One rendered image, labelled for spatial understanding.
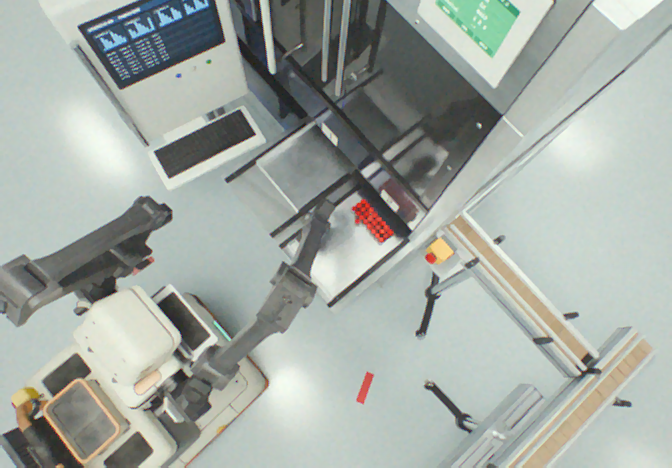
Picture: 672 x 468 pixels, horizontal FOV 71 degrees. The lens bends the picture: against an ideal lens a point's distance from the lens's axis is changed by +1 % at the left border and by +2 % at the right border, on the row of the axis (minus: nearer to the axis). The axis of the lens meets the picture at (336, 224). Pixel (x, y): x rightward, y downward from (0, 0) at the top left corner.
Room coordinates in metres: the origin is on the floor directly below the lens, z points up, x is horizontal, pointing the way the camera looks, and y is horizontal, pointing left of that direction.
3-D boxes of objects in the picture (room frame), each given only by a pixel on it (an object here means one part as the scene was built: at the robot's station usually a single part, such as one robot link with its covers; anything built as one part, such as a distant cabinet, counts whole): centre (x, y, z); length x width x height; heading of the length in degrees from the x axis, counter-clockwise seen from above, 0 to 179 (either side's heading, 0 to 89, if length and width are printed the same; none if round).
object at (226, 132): (0.79, 0.60, 0.82); 0.40 x 0.14 x 0.02; 132
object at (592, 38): (0.54, -0.32, 1.05); 0.06 x 0.06 x 2.10; 50
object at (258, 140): (0.82, 0.62, 0.79); 0.45 x 0.28 x 0.03; 132
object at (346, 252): (0.46, -0.05, 0.90); 0.34 x 0.26 x 0.04; 140
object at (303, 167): (0.76, 0.15, 0.90); 0.34 x 0.26 x 0.04; 141
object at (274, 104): (1.17, 0.49, 0.73); 1.98 x 0.01 x 0.25; 50
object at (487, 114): (0.55, -0.26, 1.40); 0.04 x 0.01 x 0.80; 50
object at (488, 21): (0.62, -0.16, 1.96); 0.21 x 0.01 x 0.21; 50
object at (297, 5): (0.97, 0.23, 1.51); 0.47 x 0.01 x 0.59; 50
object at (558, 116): (0.88, -0.63, 1.51); 0.85 x 0.01 x 0.59; 140
